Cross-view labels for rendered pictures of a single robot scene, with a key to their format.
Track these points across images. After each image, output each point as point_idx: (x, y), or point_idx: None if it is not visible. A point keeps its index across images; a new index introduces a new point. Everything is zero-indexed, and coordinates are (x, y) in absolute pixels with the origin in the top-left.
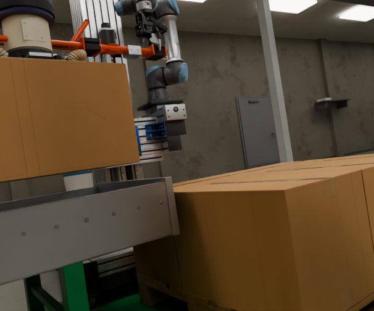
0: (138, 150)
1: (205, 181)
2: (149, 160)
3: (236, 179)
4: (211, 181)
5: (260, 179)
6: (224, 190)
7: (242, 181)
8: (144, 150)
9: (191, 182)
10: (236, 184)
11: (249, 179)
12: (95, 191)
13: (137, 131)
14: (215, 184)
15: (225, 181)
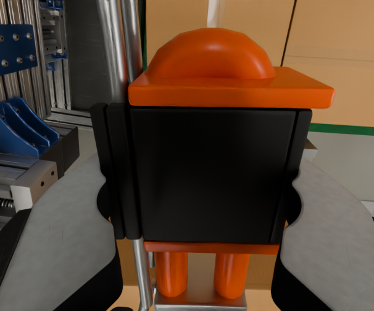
0: (24, 34)
1: (248, 14)
2: (37, 3)
3: (320, 7)
4: (261, 10)
5: None
6: None
7: (355, 43)
8: (21, 13)
9: (216, 21)
10: (368, 83)
11: (363, 32)
12: None
13: None
14: (320, 71)
15: (309, 27)
